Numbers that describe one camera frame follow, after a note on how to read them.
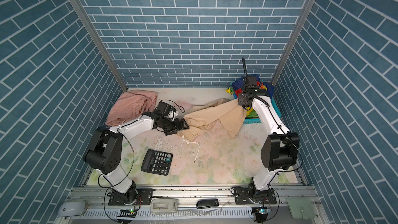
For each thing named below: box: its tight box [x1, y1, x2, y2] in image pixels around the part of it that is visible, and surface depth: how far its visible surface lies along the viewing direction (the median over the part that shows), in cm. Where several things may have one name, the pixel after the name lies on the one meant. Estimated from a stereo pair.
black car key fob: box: [195, 199, 219, 209], surface depth 70 cm
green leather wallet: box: [286, 197, 316, 220], surface depth 72 cm
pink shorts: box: [105, 89, 159, 126], surface depth 107 cm
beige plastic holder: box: [150, 198, 179, 214], surface depth 70 cm
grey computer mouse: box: [57, 201, 86, 217], surface depth 67 cm
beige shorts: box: [176, 98, 247, 142], surface depth 94 cm
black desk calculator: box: [140, 148, 174, 176], surface depth 84 cm
